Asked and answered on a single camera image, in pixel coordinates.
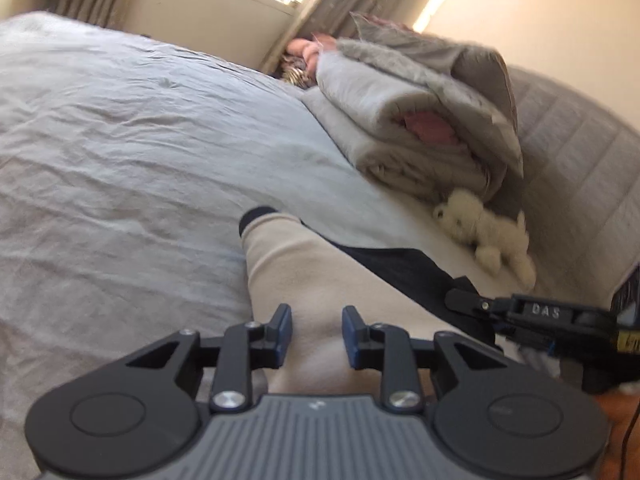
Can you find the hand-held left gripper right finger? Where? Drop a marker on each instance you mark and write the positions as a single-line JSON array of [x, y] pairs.
[[350, 335]]

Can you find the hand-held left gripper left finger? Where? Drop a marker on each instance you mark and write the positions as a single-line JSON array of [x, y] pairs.
[[284, 335]]

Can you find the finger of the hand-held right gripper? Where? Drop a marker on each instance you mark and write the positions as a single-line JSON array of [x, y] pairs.
[[465, 300]]

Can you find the black and beige sweatshirt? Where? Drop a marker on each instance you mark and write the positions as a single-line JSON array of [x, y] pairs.
[[300, 270]]

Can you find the white plush toy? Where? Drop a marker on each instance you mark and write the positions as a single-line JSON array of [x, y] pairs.
[[480, 225]]

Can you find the grey quilted headboard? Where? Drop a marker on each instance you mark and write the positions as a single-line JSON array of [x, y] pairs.
[[575, 160]]

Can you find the rolled grey quilt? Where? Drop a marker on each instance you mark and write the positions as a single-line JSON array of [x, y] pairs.
[[370, 125]]

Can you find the bed with grey sheet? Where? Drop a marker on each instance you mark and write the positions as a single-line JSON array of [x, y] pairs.
[[125, 160]]

